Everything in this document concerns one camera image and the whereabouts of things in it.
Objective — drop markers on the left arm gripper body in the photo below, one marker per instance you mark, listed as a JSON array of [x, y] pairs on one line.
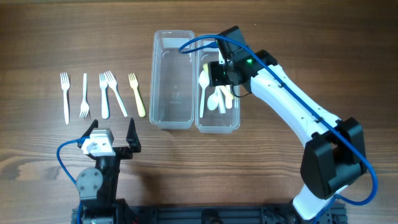
[[120, 151]]

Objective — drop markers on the white spoon wide handle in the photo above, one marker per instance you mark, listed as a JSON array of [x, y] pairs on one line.
[[228, 103]]

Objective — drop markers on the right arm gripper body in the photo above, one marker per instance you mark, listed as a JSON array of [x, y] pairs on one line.
[[216, 74]]

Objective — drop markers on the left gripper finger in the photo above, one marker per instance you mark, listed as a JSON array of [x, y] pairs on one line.
[[132, 137], [90, 129]]

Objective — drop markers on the white spoon thin handle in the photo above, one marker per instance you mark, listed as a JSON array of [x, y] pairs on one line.
[[204, 81]]

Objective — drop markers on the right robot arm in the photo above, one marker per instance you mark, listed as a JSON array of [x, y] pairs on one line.
[[334, 154]]

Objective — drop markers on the white fork far left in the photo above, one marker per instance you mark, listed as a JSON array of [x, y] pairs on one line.
[[65, 84]]

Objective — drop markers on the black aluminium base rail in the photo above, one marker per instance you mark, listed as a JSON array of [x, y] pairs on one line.
[[265, 214]]

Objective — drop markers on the white fork wide handle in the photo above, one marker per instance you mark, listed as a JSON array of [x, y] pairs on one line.
[[103, 84]]

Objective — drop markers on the yellow plastic spoon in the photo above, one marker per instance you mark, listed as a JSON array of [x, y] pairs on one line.
[[225, 91]]

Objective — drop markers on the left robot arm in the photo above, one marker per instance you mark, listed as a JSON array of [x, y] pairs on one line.
[[97, 186]]

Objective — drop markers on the white fork slanted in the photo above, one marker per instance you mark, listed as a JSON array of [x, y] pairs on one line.
[[114, 86]]

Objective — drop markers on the white fork tines down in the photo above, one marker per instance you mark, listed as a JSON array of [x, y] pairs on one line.
[[84, 108]]

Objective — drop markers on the yellow plastic fork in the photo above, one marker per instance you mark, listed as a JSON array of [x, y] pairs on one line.
[[135, 86]]

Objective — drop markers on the white spoon slanted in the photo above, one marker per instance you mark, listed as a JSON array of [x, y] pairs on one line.
[[214, 100]]

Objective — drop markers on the clear plastic container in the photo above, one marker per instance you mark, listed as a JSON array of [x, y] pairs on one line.
[[213, 121], [172, 85]]

